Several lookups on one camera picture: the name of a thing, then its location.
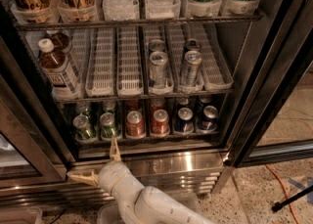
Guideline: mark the red soda can front-right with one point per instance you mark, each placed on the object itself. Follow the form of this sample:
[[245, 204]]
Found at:
[[160, 122]]

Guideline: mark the green soda can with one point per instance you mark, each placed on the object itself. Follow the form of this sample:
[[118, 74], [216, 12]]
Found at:
[[84, 129]]

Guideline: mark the silver tall can front-left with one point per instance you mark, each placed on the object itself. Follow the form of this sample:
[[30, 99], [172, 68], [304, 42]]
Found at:
[[157, 69]]

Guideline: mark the silver tall can back-left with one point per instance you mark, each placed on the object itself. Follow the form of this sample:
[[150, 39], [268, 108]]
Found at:
[[156, 45]]

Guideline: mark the black stand leg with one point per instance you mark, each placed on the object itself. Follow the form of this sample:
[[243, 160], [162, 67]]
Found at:
[[279, 205]]

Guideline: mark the green can back-left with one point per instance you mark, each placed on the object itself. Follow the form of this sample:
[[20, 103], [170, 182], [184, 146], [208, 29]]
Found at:
[[83, 108]]

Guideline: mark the blue can back-left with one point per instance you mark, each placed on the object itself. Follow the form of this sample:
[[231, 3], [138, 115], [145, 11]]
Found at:
[[182, 102]]

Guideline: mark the clear plastic bin corner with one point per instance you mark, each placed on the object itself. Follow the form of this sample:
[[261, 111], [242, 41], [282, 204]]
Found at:
[[31, 215]]

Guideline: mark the dark tall can back-right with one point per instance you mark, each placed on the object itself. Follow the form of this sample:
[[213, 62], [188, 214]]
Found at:
[[192, 44]]

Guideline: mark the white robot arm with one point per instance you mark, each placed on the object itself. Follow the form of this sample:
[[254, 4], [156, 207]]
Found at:
[[137, 204]]

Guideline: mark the clear plastic bin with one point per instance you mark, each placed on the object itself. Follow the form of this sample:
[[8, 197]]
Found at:
[[109, 214]]

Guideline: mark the orange soda can front-left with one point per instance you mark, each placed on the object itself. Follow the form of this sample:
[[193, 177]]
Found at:
[[135, 124]]

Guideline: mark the blue soda can front-left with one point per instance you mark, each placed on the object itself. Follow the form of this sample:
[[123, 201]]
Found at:
[[184, 120]]

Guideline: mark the wire fridge shelf upper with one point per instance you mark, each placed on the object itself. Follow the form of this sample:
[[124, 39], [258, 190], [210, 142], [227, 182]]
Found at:
[[104, 24]]

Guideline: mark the blue can back-right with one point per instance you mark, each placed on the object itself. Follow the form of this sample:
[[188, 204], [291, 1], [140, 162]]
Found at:
[[204, 100]]

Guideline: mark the tea bottle white cap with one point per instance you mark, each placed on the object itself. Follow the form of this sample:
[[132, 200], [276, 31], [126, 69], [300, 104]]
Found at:
[[59, 70]]

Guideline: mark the blue soda can front-right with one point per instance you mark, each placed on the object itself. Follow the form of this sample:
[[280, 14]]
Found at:
[[208, 118]]

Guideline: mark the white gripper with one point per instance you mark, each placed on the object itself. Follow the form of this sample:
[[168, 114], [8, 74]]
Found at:
[[110, 174]]

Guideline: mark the tea bottle behind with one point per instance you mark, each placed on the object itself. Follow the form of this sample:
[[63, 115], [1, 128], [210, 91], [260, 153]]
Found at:
[[62, 41]]

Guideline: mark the silver tall can front-right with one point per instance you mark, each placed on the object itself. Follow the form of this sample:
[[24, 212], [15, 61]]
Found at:
[[191, 65]]

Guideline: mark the steel fridge door frame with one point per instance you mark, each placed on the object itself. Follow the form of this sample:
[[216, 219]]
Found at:
[[26, 156]]

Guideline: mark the red can back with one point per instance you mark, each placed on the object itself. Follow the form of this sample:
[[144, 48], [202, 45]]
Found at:
[[157, 104]]

